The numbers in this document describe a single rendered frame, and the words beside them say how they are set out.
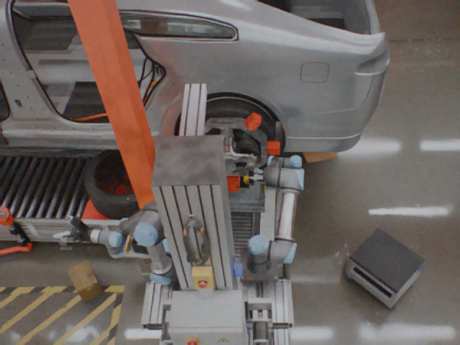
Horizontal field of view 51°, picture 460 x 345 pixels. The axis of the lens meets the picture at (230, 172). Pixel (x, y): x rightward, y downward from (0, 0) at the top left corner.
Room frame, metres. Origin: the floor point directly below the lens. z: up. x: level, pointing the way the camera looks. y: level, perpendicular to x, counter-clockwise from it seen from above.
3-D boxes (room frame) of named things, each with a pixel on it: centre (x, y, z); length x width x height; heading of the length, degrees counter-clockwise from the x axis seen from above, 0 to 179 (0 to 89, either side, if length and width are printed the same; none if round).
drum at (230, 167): (2.29, 0.01, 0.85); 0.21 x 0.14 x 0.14; 172
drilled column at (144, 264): (1.87, 0.69, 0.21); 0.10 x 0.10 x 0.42; 82
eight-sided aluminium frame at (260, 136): (2.36, 0.00, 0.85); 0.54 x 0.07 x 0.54; 82
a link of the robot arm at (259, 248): (1.43, -0.12, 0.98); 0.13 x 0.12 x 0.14; 74
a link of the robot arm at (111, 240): (1.44, 0.67, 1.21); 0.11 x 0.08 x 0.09; 70
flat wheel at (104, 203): (2.55, 0.84, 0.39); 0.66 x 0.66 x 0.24
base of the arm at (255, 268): (1.43, -0.12, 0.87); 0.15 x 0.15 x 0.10
